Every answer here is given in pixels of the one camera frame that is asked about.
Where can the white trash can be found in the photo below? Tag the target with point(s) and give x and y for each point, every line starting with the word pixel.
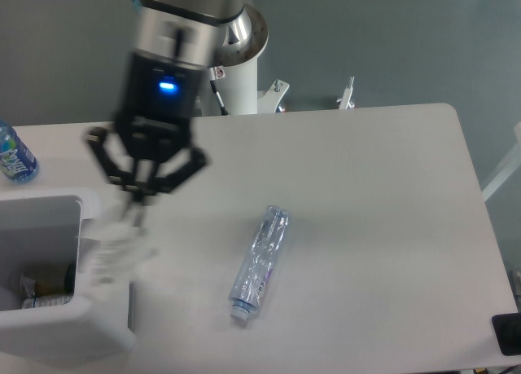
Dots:
pixel 40 240

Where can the white frame at right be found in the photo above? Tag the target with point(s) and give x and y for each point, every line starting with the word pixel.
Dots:
pixel 508 165

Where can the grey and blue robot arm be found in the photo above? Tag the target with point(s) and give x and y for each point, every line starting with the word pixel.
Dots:
pixel 187 31

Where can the crushed clear plastic bottle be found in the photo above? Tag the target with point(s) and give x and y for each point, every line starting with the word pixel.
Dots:
pixel 252 280

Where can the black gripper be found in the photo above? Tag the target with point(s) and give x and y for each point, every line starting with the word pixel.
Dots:
pixel 153 123

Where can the blue labelled water bottle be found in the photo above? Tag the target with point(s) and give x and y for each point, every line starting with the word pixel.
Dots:
pixel 18 164

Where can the white clamp bracket with screw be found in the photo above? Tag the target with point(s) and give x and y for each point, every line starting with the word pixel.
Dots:
pixel 346 101

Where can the trash inside the can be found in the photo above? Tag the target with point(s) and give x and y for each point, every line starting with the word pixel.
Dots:
pixel 44 285

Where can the black device at table edge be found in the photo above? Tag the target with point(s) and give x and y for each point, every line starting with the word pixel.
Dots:
pixel 507 330

